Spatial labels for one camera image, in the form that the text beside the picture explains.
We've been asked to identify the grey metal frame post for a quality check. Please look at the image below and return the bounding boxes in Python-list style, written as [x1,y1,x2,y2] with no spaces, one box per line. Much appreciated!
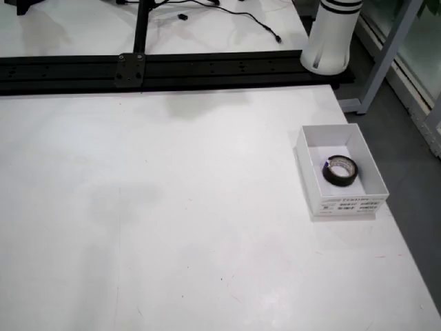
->
[338,0,425,116]

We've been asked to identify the white six-joint robot arm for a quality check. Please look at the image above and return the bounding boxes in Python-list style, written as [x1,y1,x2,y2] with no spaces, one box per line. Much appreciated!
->
[298,0,365,75]

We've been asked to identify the black tape roll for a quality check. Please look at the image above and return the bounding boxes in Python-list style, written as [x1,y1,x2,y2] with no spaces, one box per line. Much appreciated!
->
[321,154,360,188]

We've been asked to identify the thin black loose cable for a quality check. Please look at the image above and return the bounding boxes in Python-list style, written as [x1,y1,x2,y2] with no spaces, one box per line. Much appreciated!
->
[151,0,284,45]

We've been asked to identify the black stand foot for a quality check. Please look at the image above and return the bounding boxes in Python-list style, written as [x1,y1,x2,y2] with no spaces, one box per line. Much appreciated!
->
[14,0,46,17]

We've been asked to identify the black joint plate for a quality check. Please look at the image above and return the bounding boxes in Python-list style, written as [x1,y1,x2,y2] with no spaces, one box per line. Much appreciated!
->
[114,52,147,89]

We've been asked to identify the black upright profile post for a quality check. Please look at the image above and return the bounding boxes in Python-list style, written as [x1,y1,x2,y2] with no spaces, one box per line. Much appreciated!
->
[132,0,155,56]

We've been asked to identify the glass partition with rail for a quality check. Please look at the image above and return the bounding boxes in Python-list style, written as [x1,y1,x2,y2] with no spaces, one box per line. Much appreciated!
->
[356,0,441,157]

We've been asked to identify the green plant leaves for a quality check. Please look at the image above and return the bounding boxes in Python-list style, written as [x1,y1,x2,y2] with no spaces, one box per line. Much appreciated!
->
[416,0,441,19]

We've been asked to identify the white cardboard bin box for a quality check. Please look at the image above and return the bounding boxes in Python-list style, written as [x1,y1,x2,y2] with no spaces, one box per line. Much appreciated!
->
[294,123,391,222]

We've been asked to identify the black aluminium profile rail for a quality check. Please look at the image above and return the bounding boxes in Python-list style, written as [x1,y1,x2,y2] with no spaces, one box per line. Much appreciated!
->
[0,49,358,98]

